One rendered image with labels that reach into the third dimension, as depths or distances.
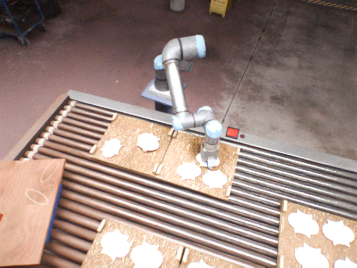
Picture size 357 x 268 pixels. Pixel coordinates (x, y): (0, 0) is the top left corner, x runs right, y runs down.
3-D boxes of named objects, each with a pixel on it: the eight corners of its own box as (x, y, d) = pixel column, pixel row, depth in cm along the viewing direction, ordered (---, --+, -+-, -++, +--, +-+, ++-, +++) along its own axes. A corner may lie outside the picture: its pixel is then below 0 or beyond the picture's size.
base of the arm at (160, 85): (158, 77, 191) (156, 66, 183) (176, 80, 188) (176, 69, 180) (151, 89, 182) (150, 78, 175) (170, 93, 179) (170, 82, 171)
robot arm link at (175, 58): (155, 36, 125) (175, 130, 119) (177, 33, 126) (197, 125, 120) (155, 48, 136) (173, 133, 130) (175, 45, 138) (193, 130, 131)
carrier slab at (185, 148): (176, 131, 157) (176, 130, 156) (239, 149, 149) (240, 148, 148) (155, 178, 137) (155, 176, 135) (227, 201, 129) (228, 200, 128)
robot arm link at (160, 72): (153, 70, 181) (151, 54, 170) (171, 67, 182) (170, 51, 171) (156, 81, 173) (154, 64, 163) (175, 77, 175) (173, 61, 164)
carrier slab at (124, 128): (117, 115, 165) (116, 114, 163) (175, 131, 157) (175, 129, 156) (90, 157, 144) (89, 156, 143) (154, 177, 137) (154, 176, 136)
